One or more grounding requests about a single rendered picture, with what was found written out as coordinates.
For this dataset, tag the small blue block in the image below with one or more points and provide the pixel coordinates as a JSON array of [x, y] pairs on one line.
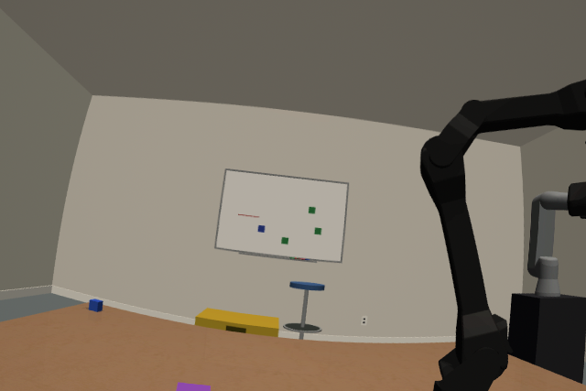
[[95, 305]]

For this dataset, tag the purple block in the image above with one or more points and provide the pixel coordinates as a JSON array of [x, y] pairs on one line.
[[192, 387]]

